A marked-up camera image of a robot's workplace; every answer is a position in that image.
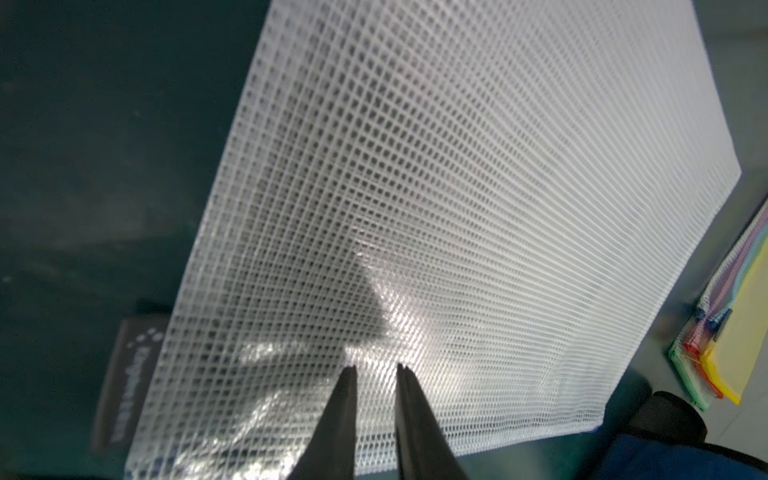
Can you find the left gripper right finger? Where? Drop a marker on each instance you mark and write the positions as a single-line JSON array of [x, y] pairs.
[[422, 450]]

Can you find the blue microfibre cloth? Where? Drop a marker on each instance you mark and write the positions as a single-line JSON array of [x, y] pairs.
[[666, 440]]

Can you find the green mesh document bag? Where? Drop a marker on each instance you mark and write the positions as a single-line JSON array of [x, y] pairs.
[[700, 393]]

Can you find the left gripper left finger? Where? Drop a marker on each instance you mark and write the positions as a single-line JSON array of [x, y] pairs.
[[330, 453]]

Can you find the yellow mesh document bag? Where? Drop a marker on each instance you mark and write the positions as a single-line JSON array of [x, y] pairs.
[[731, 355]]

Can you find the pink mesh document bag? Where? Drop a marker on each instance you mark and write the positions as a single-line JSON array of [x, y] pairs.
[[712, 307]]

